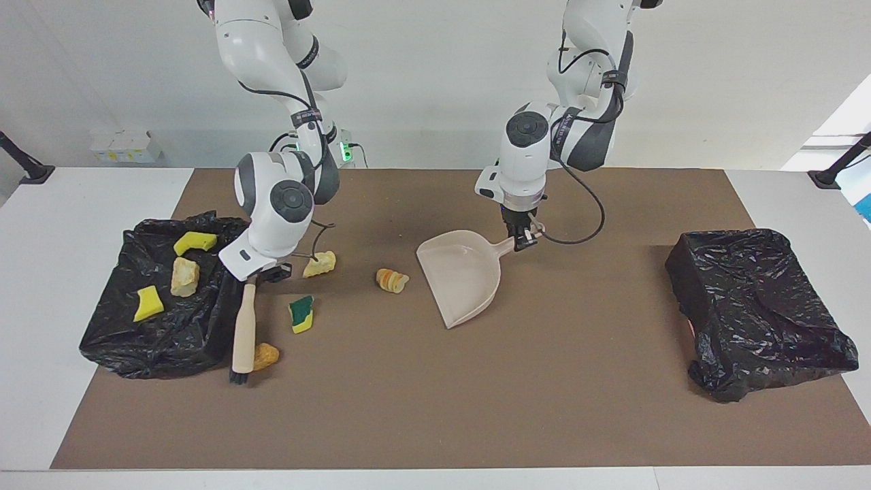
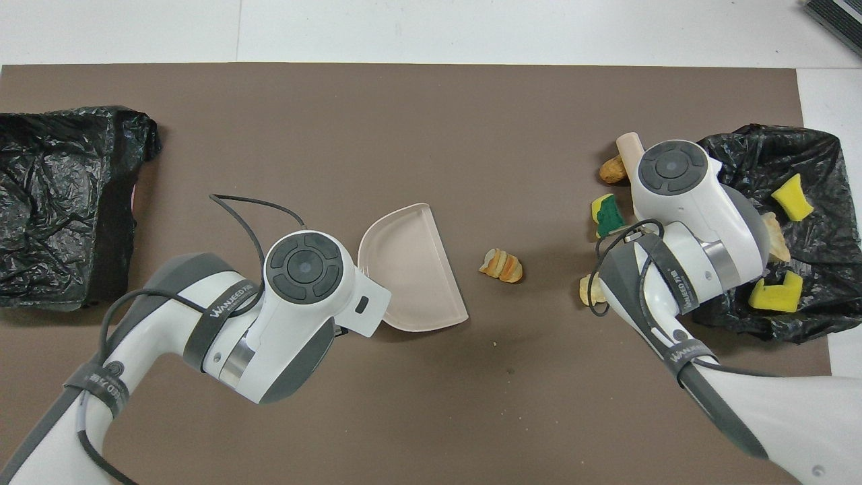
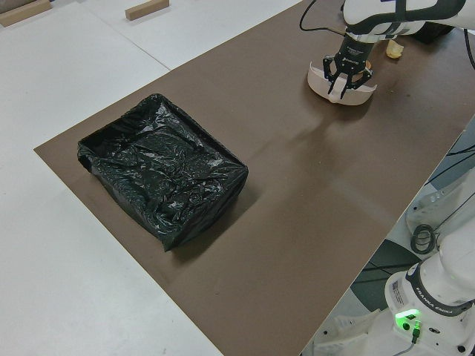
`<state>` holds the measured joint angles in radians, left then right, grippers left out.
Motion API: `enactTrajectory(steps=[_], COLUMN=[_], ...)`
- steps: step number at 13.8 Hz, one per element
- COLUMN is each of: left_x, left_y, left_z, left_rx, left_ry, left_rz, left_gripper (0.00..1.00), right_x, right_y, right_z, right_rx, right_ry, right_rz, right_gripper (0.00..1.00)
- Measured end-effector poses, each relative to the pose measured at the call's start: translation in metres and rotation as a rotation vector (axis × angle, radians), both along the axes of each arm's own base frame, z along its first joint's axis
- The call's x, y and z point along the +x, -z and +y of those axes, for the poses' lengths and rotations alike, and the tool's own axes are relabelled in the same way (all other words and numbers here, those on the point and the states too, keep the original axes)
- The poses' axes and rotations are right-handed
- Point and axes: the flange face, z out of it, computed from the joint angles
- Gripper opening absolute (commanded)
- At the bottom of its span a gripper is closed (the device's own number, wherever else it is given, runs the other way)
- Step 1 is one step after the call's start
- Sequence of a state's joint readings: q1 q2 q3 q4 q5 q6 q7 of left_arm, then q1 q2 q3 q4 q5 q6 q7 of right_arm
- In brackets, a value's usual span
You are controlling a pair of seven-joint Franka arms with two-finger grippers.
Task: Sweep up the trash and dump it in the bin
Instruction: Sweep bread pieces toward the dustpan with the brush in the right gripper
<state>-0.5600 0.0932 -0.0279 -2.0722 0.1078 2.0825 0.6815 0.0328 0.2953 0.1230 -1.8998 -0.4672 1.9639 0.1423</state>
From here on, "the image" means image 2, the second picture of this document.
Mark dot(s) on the peanut shaped bread roll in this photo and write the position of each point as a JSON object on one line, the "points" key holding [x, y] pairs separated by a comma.
{"points": [[611, 172]]}

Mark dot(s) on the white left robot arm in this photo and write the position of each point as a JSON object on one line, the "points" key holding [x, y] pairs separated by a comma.
{"points": [[296, 316]]}

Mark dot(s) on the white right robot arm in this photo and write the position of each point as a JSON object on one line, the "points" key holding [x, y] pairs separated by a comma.
{"points": [[700, 222]]}

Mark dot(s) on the small striped croissant piece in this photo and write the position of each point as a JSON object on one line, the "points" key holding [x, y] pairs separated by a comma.
{"points": [[502, 266]]}

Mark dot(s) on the pale bread chunk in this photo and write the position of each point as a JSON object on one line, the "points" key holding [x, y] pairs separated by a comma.
{"points": [[587, 289]]}

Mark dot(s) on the orange striped croissant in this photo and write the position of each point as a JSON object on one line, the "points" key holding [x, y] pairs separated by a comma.
{"points": [[776, 239]]}

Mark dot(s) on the plain yellow sponge piece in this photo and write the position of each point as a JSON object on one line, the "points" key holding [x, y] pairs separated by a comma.
{"points": [[793, 199]]}

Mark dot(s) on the beige hand brush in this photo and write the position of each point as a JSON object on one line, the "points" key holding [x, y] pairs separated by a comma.
{"points": [[631, 147]]}

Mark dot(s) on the green and yellow sponge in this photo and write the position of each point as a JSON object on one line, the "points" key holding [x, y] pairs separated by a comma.
{"points": [[774, 295], [609, 215]]}

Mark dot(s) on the black bag lined bin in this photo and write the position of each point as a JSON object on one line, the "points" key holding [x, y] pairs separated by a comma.
{"points": [[60, 202], [828, 249]]}

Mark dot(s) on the brown table mat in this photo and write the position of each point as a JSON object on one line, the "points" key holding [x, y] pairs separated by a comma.
{"points": [[471, 135]]}

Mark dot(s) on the dark grey ribbed object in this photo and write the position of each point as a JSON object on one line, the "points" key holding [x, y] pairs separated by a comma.
{"points": [[838, 20]]}

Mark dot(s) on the beige plastic dustpan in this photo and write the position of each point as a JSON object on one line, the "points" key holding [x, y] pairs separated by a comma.
{"points": [[411, 269]]}

